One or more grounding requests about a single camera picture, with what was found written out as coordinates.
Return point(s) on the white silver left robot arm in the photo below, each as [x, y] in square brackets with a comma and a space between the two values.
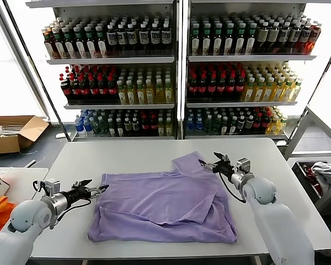
[30, 218]

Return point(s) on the white grey crumpled cloth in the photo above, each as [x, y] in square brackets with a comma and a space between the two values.
[326, 170]

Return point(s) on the small grey floor strip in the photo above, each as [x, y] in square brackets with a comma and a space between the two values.
[31, 163]

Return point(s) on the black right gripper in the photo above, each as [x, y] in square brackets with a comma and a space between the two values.
[226, 170]

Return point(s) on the white flat foot plate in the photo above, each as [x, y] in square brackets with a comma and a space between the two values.
[62, 135]

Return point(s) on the blue label water bottle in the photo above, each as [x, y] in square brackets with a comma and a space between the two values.
[199, 125]
[190, 125]
[88, 128]
[79, 128]

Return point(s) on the dark bottle beige label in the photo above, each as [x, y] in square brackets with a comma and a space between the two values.
[273, 36]
[262, 36]

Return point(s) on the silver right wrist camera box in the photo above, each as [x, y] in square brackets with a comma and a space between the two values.
[243, 165]

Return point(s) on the black plastic crate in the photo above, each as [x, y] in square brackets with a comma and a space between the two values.
[303, 179]

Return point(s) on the amber tea bottle white label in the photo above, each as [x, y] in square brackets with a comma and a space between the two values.
[50, 47]

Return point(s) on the grey metal trolley frame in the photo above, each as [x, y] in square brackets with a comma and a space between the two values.
[297, 134]

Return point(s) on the white packaged items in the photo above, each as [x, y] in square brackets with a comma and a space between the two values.
[11, 129]

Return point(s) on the small yellow drink bottle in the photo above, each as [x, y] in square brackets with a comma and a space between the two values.
[169, 128]
[281, 126]
[273, 127]
[161, 128]

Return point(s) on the purple t-shirt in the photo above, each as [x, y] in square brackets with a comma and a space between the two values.
[160, 198]

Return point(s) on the green white label tea bottle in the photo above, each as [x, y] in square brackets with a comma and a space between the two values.
[217, 40]
[102, 44]
[69, 46]
[206, 40]
[196, 40]
[251, 40]
[59, 46]
[240, 40]
[228, 40]
[91, 45]
[80, 46]

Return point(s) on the open brown cardboard box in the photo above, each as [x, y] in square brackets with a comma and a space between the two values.
[5, 144]

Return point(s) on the dark bottle grey square label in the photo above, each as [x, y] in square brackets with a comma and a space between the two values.
[284, 35]
[122, 37]
[132, 37]
[155, 36]
[294, 35]
[166, 36]
[144, 37]
[112, 37]

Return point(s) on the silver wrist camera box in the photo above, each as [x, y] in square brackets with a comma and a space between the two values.
[52, 187]
[243, 165]

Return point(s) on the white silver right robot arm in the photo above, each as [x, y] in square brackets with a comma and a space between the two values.
[260, 190]

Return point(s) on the small dark bottle white label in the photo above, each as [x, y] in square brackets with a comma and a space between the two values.
[112, 129]
[120, 129]
[224, 126]
[128, 128]
[232, 126]
[241, 125]
[136, 127]
[249, 125]

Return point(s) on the grey metal shelf unit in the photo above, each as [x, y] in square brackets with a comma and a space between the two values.
[113, 60]
[251, 58]

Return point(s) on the cola bottle red cap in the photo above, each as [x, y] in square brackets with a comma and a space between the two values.
[192, 87]
[103, 89]
[66, 89]
[240, 87]
[212, 87]
[221, 87]
[94, 89]
[112, 89]
[85, 89]
[202, 87]
[230, 87]
[75, 89]

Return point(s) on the red drink bottle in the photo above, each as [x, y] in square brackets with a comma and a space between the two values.
[315, 35]
[305, 35]

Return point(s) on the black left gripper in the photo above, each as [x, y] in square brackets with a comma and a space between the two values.
[74, 197]

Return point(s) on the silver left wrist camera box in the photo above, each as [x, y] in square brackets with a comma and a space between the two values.
[52, 187]

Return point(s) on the small white carton box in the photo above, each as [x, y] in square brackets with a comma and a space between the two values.
[0, 187]

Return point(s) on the green clear drink bottle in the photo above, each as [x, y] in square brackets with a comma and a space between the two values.
[97, 128]
[208, 125]
[216, 125]

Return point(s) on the yellow juice bottle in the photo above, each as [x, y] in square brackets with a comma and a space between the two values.
[141, 94]
[269, 92]
[169, 94]
[160, 94]
[131, 94]
[249, 92]
[278, 92]
[150, 94]
[259, 92]
[296, 92]
[122, 94]
[288, 92]

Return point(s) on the grey slanted frame pole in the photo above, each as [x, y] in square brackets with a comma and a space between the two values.
[32, 61]

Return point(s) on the small cola bottle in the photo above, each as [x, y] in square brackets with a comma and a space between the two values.
[145, 126]
[264, 124]
[257, 124]
[154, 126]

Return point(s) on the red crumpled cloth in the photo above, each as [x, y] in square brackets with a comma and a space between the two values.
[309, 171]

